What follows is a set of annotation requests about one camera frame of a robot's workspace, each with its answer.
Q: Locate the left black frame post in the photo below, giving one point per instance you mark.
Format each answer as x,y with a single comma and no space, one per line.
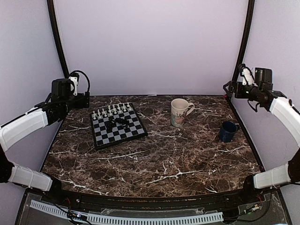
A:
56,36

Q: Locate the right black frame post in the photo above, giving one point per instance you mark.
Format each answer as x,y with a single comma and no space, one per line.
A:
245,36

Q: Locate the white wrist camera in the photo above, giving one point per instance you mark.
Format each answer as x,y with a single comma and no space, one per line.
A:
246,74
74,78

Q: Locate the black white chessboard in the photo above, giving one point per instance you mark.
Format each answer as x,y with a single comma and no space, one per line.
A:
103,138

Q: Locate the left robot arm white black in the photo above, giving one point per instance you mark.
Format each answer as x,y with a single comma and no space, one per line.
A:
63,98

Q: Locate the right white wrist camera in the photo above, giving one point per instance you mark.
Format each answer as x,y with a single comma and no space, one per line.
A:
246,74

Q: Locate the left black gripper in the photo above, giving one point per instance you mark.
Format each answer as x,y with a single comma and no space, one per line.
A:
80,104

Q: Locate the cream seashell mug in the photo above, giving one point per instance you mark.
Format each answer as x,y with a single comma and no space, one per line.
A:
180,109

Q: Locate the white slotted cable duct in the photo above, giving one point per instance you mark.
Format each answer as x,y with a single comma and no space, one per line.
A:
125,217

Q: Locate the black frame post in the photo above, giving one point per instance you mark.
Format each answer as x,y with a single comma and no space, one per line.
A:
245,36
56,36

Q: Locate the dark blue mug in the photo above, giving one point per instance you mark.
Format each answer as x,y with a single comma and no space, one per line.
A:
227,131

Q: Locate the pile of black chess pieces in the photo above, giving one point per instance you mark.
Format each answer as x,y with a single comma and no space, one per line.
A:
117,122

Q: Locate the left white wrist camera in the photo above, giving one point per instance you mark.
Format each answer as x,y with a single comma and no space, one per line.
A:
74,78

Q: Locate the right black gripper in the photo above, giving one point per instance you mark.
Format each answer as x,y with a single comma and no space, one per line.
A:
238,94

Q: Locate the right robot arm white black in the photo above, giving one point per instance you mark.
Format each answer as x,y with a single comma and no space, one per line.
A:
257,86

